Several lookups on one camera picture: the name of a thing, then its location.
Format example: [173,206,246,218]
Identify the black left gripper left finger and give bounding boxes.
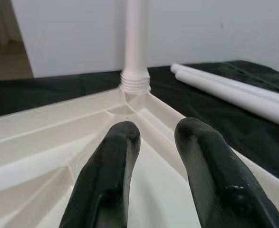
[58,120,141,228]

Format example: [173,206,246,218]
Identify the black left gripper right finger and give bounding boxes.
[174,117,279,228]

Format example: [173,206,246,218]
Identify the white plastic table top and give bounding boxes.
[0,86,279,228]

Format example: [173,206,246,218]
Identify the white plastic table leg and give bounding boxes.
[176,68,279,131]
[120,0,151,95]
[170,63,279,107]

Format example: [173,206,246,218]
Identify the black table cloth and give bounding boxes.
[0,60,279,188]

